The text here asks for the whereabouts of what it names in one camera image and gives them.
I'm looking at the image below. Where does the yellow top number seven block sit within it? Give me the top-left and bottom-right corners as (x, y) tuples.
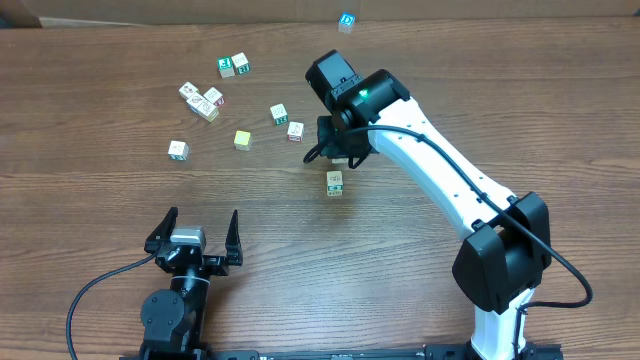
(234, 130), (252, 151)

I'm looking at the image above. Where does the green R centre block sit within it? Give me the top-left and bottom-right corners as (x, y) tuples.
(270, 104), (288, 126)

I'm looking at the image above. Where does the red number three block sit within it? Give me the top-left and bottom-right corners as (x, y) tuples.
(287, 121), (304, 142)

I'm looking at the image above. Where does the green R side block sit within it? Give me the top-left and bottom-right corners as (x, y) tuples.
(231, 52), (251, 75)

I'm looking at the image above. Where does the yellow side cluster block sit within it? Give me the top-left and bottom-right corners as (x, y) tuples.
(197, 100), (219, 122)

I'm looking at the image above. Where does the green top letter block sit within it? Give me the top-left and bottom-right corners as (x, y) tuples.
(217, 57), (235, 78)

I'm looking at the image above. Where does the red side cluster block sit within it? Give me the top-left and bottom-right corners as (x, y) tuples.
(203, 87), (225, 107)

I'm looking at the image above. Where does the blue letter block far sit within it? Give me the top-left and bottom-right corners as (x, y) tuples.
(338, 13), (356, 34)

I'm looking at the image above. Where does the green number four block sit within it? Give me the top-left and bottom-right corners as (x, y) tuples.
(326, 171), (344, 192)

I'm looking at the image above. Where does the blue side cluster block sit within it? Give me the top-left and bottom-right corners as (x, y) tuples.
(186, 93), (205, 113)

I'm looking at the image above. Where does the green J letter block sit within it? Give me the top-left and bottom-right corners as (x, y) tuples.
(168, 140), (190, 161)

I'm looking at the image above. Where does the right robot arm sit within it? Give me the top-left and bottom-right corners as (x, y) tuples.
(304, 50), (562, 359)

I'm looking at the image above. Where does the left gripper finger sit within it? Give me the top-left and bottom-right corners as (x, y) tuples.
(225, 210), (243, 266)
(144, 207), (178, 254)

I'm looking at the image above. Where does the plain picture block left cluster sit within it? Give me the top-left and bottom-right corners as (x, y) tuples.
(179, 81), (199, 100)

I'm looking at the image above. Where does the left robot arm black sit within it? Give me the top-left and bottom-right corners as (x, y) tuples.
(139, 207), (243, 359)

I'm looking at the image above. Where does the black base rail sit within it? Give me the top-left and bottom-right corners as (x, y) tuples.
(119, 342), (565, 360)

